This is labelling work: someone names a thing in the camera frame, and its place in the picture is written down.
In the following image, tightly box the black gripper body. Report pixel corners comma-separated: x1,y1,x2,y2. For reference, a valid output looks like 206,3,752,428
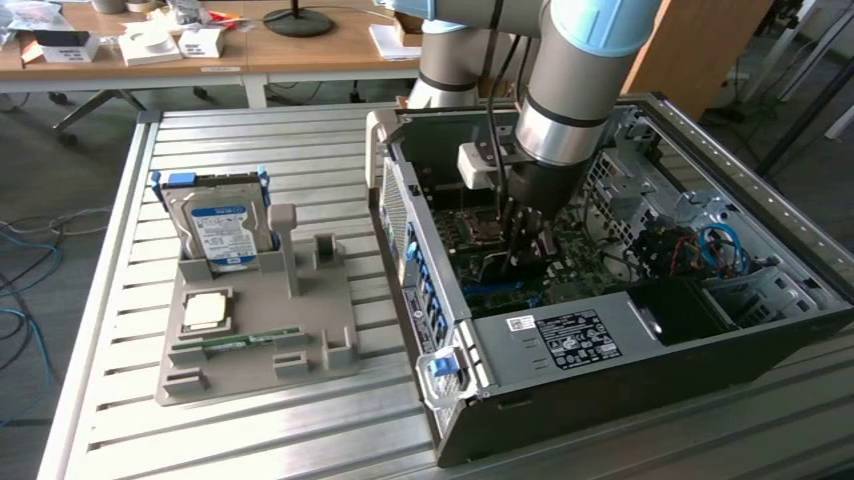
507,158,592,224

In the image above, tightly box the graphics card black cooler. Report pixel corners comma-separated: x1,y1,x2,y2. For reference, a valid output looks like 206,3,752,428
473,251,556,292

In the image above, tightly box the metal CPU socket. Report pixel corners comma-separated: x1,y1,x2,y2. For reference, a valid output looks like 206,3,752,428
459,207,512,246

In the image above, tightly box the green motherboard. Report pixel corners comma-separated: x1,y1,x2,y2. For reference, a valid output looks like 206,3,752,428
425,199,628,319

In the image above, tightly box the silver disk bay cage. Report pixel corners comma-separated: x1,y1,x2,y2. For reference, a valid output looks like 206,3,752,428
585,147,679,251

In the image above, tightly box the grey chipset heatsink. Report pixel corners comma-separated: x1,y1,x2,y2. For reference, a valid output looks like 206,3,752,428
545,285,583,307

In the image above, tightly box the blue expansion slot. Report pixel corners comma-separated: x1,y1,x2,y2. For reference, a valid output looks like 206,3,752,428
464,283,528,297

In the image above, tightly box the silver power supply unit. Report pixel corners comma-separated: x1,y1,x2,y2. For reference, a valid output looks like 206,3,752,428
456,292,668,396

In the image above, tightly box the blue case latch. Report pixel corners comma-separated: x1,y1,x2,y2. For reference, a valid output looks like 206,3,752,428
429,352,461,379

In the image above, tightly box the open black PC case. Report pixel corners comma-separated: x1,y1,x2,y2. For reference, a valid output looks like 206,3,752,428
364,92,854,469

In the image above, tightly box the wooden cabinet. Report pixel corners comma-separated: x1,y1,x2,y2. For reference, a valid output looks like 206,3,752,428
619,0,779,121

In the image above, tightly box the white paper stack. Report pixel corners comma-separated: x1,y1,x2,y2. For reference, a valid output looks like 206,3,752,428
368,23,423,62

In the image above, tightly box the grey printed parts rack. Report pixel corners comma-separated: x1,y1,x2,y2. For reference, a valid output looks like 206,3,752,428
153,202,365,407

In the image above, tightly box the hard disk blue caddy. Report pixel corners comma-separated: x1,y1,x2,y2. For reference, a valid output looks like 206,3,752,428
149,167,275,274

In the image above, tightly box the wooden office desk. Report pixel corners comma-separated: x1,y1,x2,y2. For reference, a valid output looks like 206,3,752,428
0,0,519,146

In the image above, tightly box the silver CPU chip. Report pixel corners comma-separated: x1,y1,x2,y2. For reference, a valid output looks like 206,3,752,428
180,293,232,331

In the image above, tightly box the black round lamp base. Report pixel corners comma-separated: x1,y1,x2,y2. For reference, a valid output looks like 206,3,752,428
261,0,335,39

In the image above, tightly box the white labelled box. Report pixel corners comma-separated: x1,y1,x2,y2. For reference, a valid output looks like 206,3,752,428
177,27,225,59

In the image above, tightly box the white box with tape roll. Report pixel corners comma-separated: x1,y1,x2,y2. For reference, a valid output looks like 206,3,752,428
117,22,182,67

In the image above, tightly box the white box black top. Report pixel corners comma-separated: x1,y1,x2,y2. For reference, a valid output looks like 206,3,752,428
32,29,101,64

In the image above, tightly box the clear plastic bag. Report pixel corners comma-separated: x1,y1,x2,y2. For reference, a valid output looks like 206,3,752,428
0,0,74,32

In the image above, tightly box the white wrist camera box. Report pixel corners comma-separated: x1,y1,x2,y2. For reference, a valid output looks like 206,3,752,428
456,142,528,191

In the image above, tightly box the black wire bundle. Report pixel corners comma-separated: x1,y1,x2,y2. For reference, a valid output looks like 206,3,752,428
583,189,712,281

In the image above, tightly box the black camera cable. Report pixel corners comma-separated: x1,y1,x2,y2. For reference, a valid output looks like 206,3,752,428
483,0,535,201

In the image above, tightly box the blue wire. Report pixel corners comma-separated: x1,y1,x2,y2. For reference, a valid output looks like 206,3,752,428
696,223,750,281

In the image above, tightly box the grey floor cable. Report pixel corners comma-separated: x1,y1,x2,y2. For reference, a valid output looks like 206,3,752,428
0,207,112,237

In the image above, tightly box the blue floor cable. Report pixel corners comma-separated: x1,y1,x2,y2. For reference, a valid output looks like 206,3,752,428
0,232,65,429

